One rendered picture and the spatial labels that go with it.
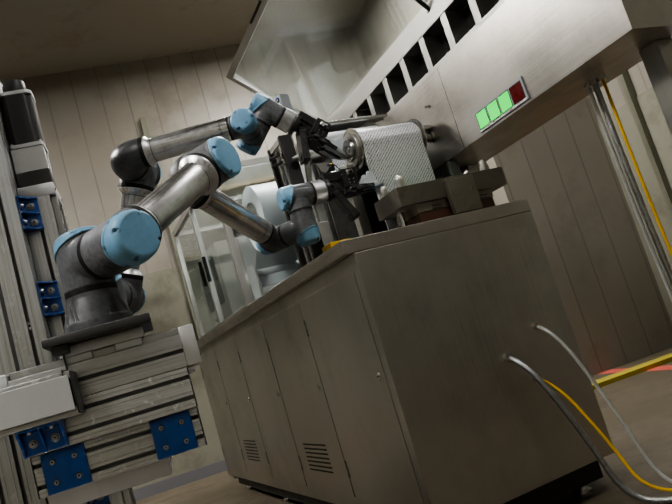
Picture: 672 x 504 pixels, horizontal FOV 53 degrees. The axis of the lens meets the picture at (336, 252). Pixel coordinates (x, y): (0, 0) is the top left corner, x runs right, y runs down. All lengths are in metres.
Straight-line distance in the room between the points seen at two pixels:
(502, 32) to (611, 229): 2.91
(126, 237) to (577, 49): 1.22
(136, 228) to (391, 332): 0.74
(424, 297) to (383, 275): 0.14
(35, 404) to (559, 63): 1.52
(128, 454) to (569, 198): 3.70
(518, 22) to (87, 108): 4.30
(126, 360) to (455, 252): 0.97
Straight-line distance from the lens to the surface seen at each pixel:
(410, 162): 2.30
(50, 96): 5.91
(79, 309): 1.58
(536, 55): 2.03
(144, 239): 1.50
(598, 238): 4.79
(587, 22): 1.90
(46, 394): 1.44
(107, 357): 1.55
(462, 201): 2.08
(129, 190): 2.25
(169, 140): 2.12
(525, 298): 2.07
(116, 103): 5.84
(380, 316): 1.82
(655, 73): 1.97
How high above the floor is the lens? 0.62
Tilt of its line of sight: 8 degrees up
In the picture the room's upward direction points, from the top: 17 degrees counter-clockwise
